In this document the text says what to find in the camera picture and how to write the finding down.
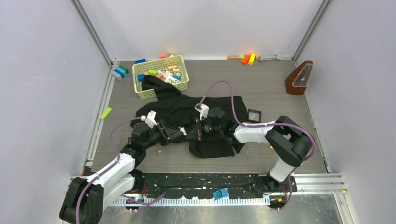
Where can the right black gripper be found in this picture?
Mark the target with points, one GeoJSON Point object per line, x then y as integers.
{"type": "Point", "coordinates": [195, 133]}

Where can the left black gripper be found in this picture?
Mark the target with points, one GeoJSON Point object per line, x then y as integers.
{"type": "Point", "coordinates": [168, 134]}

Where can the black button shirt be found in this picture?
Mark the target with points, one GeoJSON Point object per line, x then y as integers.
{"type": "Point", "coordinates": [209, 137]}

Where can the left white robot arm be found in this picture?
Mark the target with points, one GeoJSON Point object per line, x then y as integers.
{"type": "Point", "coordinates": [88, 197]}

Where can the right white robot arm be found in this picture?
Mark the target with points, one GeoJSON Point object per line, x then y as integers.
{"type": "Point", "coordinates": [291, 142]}

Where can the toy blocks in basket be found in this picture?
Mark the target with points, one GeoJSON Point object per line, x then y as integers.
{"type": "Point", "coordinates": [171, 74]}

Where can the black square box far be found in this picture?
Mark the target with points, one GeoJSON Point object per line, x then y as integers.
{"type": "Point", "coordinates": [254, 116]}

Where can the blue toy brick front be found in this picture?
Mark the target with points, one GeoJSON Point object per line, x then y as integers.
{"type": "Point", "coordinates": [220, 194]}

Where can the pale green plastic basket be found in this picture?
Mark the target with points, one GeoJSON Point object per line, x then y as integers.
{"type": "Point", "coordinates": [148, 92]}

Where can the lime green block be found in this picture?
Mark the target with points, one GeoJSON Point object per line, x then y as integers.
{"type": "Point", "coordinates": [105, 113]}

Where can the stacked blue green bricks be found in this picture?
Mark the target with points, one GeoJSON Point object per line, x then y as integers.
{"type": "Point", "coordinates": [120, 72]}

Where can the tan wooden block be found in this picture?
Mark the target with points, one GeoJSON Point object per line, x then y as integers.
{"type": "Point", "coordinates": [235, 57]}

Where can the brown wooden metronome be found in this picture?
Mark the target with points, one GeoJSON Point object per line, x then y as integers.
{"type": "Point", "coordinates": [297, 80]}

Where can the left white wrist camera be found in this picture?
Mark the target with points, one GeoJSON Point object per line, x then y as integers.
{"type": "Point", "coordinates": [149, 119]}

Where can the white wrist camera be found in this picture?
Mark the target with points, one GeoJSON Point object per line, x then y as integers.
{"type": "Point", "coordinates": [149, 119]}
{"type": "Point", "coordinates": [203, 110]}

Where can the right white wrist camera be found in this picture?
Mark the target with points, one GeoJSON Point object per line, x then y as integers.
{"type": "Point", "coordinates": [203, 110]}

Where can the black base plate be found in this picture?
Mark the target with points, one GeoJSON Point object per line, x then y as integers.
{"type": "Point", "coordinates": [203, 185]}

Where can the orange block at wall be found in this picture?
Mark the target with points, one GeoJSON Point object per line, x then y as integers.
{"type": "Point", "coordinates": [245, 59]}

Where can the yellow block at wall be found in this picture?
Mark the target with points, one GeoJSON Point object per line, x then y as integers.
{"type": "Point", "coordinates": [252, 58]}

